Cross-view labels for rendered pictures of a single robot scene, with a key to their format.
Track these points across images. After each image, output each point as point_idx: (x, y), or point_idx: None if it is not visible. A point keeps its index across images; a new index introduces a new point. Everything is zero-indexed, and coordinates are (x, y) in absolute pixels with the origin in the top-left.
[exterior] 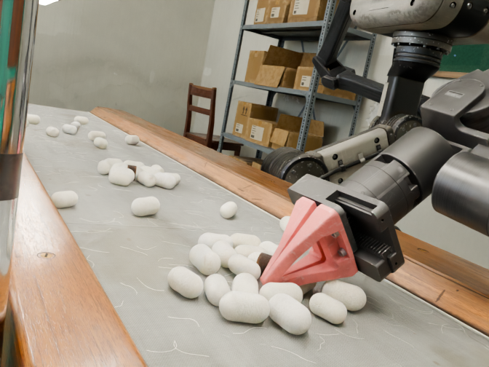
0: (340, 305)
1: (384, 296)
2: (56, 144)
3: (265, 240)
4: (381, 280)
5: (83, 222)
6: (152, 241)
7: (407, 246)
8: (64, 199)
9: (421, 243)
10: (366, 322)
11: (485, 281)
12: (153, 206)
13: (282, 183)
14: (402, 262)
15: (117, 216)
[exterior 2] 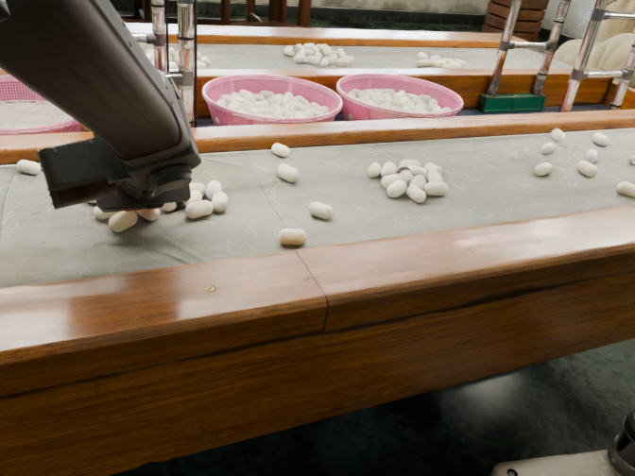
0: (96, 206)
1: (141, 256)
2: (504, 155)
3: (257, 225)
4: (100, 210)
5: (250, 160)
6: (226, 178)
7: (219, 280)
8: (273, 148)
9: (239, 300)
10: (100, 232)
11: (121, 297)
12: (283, 173)
13: (475, 258)
14: (96, 202)
15: (274, 170)
